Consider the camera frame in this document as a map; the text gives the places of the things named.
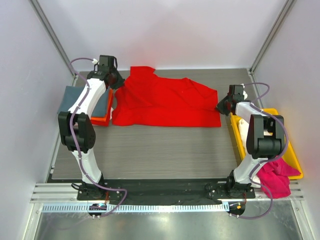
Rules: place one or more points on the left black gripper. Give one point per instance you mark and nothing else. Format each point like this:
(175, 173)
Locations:
(116, 81)

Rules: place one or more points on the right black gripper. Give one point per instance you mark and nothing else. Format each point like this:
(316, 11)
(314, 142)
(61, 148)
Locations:
(222, 107)

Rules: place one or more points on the red t shirt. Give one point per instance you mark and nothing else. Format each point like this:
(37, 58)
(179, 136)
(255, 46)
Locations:
(150, 100)

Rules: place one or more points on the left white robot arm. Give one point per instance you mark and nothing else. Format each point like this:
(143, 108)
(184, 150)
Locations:
(76, 129)

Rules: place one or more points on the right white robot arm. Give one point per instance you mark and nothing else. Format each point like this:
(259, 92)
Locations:
(267, 139)

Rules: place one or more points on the white t shirt in bin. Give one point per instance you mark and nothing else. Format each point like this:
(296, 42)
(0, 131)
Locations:
(243, 128)

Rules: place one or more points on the folded orange t shirt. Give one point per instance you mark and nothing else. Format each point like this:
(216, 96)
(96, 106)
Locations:
(103, 117)

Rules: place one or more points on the folded grey t shirt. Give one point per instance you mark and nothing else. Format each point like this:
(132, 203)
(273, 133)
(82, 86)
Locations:
(72, 93)

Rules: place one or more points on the yellow plastic bin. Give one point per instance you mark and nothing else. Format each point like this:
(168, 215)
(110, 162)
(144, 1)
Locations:
(289, 157)

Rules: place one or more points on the magenta t shirt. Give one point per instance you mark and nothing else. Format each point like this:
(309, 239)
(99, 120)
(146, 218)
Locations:
(275, 176)

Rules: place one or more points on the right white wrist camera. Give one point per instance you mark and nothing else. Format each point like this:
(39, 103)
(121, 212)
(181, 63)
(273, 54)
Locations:
(244, 93)

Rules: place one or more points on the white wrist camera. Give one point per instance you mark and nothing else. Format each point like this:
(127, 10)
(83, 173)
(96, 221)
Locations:
(95, 61)
(244, 93)

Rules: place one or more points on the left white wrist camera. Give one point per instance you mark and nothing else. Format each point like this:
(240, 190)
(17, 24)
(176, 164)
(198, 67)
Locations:
(95, 61)

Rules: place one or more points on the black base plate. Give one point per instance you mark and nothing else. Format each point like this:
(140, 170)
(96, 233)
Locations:
(170, 192)

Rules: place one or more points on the left aluminium frame post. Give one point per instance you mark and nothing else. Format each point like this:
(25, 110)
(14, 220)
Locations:
(51, 33)

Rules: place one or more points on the aluminium frame post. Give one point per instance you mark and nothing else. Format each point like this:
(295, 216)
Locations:
(276, 26)
(51, 33)

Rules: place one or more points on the right aluminium frame post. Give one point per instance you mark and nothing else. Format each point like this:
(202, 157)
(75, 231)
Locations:
(276, 26)

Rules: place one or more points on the slotted cable duct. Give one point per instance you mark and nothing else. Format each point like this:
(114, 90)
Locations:
(100, 208)

